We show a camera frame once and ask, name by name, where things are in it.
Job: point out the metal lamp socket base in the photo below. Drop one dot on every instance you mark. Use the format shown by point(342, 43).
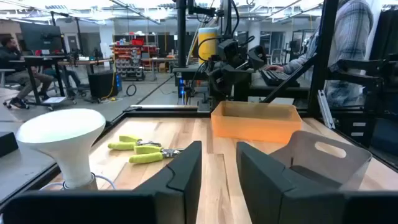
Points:
point(93, 186)

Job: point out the dark grey desk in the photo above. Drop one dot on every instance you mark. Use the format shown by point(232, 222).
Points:
point(186, 71)

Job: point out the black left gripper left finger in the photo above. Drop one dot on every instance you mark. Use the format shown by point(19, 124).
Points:
point(183, 174)

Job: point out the silver metal bracket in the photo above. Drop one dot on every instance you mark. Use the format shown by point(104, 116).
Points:
point(326, 109)

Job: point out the black keyboard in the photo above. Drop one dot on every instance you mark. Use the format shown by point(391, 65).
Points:
point(276, 77)

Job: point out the person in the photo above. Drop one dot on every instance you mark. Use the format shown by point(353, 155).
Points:
point(348, 37)
point(18, 74)

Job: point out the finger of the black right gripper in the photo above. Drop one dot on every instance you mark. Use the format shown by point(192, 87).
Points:
point(257, 57)
point(229, 51)

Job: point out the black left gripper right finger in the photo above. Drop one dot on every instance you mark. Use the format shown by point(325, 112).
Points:
point(264, 180)

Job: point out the yellow cylinder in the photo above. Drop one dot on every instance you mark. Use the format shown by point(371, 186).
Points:
point(207, 43)

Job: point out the black box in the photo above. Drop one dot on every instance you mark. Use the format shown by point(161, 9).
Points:
point(6, 144)

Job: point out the black monitor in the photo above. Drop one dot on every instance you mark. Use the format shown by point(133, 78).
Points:
point(40, 37)

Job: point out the black pole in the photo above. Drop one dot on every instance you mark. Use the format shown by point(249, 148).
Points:
point(181, 31)

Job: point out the orange translucent plastic bin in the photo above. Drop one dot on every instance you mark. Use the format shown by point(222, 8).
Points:
point(255, 124)

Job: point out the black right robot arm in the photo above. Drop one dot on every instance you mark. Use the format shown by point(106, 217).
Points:
point(227, 88)

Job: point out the black drawer cabinet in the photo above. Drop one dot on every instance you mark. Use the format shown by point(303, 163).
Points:
point(354, 130)

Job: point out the red parts bin shelf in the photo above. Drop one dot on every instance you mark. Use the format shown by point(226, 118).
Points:
point(129, 62)

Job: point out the standing desk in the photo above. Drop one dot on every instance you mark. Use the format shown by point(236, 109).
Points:
point(46, 60)

